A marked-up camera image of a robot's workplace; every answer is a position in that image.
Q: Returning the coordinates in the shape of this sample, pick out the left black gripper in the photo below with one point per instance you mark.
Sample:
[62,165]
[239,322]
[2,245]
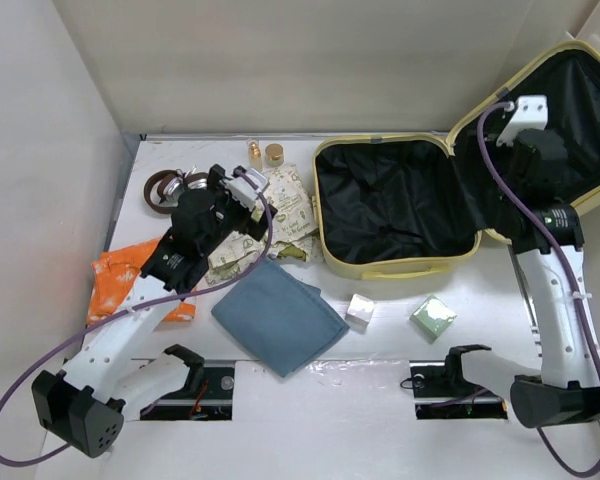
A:
[249,225]

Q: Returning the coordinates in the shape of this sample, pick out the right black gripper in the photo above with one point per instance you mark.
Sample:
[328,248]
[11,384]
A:
[504,149]

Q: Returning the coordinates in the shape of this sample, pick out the clear gold pump bottle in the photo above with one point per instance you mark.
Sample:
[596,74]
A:
[254,154]

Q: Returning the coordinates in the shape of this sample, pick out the gold lid cosmetic jar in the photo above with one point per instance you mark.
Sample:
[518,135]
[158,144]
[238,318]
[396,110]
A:
[274,155]

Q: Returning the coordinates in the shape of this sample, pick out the orange patterned cloth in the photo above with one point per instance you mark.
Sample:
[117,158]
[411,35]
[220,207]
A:
[114,276]

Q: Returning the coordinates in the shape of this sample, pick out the blue denim cloth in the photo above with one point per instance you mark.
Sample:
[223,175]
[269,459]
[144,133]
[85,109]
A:
[281,321]

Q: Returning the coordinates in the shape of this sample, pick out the green cosmetic box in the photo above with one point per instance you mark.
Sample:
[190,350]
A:
[433,317]

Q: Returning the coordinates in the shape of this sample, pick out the white cosmetic box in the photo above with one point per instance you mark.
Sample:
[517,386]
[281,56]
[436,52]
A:
[359,313]

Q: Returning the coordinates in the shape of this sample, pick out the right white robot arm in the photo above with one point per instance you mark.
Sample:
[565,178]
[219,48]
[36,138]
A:
[548,242]

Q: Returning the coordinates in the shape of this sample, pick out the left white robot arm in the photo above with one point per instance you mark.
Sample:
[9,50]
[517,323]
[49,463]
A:
[86,403]

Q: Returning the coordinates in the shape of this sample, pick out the cream cartoon print cloth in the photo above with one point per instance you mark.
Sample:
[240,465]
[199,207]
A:
[295,230]

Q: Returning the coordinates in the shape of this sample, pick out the yellow suitcase black lining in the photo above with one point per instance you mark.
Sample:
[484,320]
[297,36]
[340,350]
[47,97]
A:
[405,205]

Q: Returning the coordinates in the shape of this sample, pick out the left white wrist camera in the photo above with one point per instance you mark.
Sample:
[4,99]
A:
[245,186]

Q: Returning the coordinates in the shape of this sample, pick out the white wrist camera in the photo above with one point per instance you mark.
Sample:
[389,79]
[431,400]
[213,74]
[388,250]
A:
[245,186]
[527,112]

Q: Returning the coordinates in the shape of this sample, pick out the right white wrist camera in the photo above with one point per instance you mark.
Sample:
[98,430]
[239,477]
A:
[527,112]

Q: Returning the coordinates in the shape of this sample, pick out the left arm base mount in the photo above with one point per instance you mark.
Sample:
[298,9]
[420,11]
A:
[206,394]

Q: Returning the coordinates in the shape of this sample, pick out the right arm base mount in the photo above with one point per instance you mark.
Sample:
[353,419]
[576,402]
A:
[440,391]

